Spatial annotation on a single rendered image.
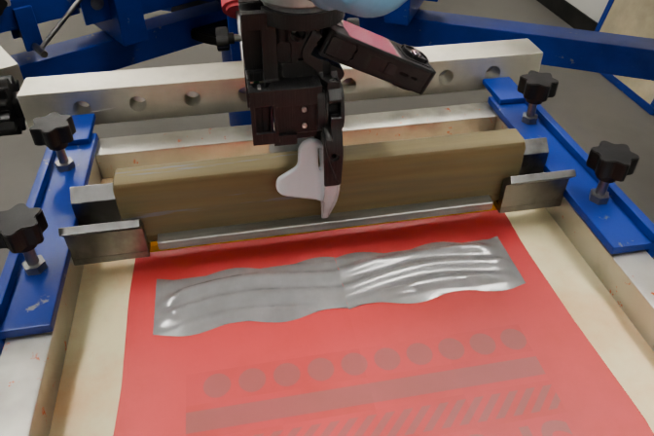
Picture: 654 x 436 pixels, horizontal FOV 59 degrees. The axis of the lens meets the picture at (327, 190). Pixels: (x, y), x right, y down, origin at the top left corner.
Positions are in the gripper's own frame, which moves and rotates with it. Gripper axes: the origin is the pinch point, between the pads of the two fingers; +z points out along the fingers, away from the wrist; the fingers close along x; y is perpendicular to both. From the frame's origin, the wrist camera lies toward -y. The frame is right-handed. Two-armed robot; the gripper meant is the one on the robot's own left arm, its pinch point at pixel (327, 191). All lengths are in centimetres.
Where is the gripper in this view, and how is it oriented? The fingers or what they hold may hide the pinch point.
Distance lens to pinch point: 59.5
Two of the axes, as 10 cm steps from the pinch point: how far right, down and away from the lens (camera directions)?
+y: -9.8, 1.1, -1.4
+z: 0.0, 7.9, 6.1
